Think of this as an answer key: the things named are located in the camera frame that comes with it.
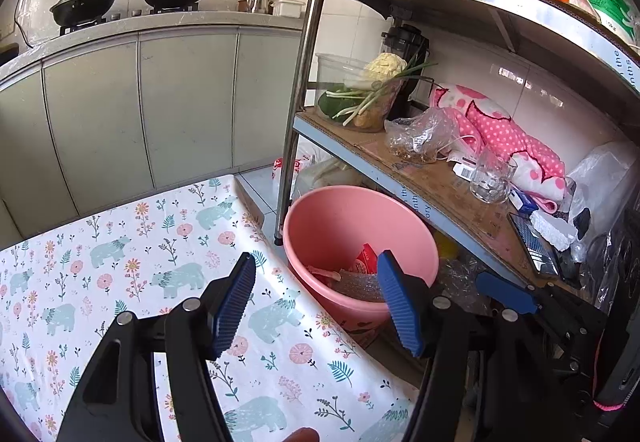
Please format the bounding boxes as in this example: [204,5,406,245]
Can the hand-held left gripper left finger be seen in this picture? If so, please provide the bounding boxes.
[57,251,257,442]

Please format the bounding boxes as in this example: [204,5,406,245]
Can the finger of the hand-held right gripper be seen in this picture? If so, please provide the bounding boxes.
[475,271,608,353]

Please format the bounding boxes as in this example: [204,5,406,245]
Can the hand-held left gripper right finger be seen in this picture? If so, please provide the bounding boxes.
[376,249,583,442]

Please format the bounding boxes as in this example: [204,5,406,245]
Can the red patterned cardboard box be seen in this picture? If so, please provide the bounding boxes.
[350,243,380,275]

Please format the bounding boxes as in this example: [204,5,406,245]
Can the pink plastic bucket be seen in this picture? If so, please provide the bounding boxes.
[282,185,441,330]

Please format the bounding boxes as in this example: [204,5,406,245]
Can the person's left hand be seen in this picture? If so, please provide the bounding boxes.
[279,427,321,442]

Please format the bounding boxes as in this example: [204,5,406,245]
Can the smartphone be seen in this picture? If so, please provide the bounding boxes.
[507,212,562,279]

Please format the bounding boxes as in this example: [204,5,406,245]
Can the white foam piece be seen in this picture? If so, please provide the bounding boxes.
[529,211,578,253]

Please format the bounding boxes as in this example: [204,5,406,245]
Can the floral bear print tablecloth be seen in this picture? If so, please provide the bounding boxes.
[0,174,418,442]

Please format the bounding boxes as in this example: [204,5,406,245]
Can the small blue white box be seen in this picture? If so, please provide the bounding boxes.
[510,189,541,215]

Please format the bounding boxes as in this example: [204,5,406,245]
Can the drinking glass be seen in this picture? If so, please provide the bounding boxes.
[470,147,518,205]

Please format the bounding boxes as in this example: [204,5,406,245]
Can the dark plastic bag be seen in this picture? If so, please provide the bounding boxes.
[585,217,640,323]

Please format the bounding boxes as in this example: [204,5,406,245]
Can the metal storage rack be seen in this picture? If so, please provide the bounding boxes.
[274,0,640,283]

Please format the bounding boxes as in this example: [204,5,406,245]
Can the white paper tag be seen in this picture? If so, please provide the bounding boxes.
[447,152,481,180]

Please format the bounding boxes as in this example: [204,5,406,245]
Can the pink polka dot cloth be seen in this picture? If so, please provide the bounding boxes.
[429,84,568,213]

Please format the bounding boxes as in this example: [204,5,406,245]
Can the clear plastic bag with scraps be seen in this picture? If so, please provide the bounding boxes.
[384,108,483,165]

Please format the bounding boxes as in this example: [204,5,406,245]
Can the green pepper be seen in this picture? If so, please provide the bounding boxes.
[317,90,358,123]

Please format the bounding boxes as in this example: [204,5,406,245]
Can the green onions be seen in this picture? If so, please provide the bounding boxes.
[327,62,438,127]

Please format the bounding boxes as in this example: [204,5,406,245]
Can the grey kitchen cabinet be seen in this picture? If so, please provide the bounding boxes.
[0,10,308,247]

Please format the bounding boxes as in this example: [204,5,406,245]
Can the cauliflower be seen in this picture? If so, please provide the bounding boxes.
[362,53,408,80]

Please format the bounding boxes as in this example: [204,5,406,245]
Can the clear plastic container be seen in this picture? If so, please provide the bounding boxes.
[315,52,407,133]

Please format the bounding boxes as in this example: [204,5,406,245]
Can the black blender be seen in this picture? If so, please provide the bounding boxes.
[381,23,431,120]

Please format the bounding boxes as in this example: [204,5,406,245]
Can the white plastic container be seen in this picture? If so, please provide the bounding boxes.
[272,0,306,18]

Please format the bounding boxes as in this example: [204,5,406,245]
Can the gas stove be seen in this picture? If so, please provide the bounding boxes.
[59,2,200,36]

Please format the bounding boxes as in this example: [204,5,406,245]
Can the black wok with lid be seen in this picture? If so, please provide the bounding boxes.
[49,0,117,28]

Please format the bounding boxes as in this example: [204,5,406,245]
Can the black power cable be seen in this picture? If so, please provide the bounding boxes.
[14,0,38,47]

